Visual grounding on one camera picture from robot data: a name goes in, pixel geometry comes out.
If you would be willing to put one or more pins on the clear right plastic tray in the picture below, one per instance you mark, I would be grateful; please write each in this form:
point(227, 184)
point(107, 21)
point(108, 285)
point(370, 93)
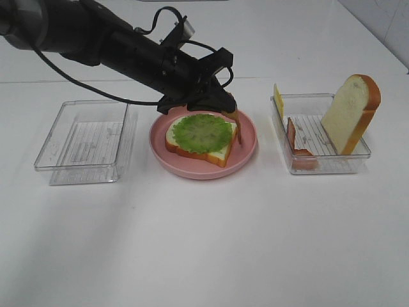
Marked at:
point(306, 111)

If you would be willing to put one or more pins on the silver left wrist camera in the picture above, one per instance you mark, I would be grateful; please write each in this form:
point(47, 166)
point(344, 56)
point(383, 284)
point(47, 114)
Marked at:
point(181, 33)

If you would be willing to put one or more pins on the clear plastic tray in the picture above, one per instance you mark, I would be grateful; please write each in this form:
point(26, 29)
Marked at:
point(306, 111)
point(90, 142)

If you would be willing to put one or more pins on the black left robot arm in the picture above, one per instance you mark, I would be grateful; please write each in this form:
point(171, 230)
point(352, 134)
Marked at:
point(89, 33)

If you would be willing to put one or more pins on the clear left plastic tray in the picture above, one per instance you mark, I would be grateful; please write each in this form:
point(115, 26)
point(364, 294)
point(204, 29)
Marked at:
point(90, 142)

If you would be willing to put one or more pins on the green lettuce leaf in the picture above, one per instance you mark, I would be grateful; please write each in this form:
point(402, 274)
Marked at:
point(202, 133)

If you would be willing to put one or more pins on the pink round plate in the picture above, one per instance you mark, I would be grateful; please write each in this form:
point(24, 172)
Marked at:
point(195, 168)

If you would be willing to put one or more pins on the brown bacon strip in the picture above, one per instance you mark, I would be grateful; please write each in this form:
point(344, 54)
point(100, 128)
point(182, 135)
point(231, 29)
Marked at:
point(235, 117)

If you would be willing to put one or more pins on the yellow cheese slice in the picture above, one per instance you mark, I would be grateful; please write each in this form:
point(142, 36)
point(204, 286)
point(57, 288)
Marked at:
point(278, 101)

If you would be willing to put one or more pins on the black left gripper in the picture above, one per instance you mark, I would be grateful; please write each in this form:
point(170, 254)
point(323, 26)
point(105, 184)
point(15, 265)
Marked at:
point(195, 86)

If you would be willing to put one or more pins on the red bacon strip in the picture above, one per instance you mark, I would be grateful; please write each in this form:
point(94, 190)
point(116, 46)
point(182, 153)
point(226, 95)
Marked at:
point(303, 159)

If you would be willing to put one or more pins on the bread slice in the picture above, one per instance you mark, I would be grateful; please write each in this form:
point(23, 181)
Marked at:
point(351, 111)
point(218, 158)

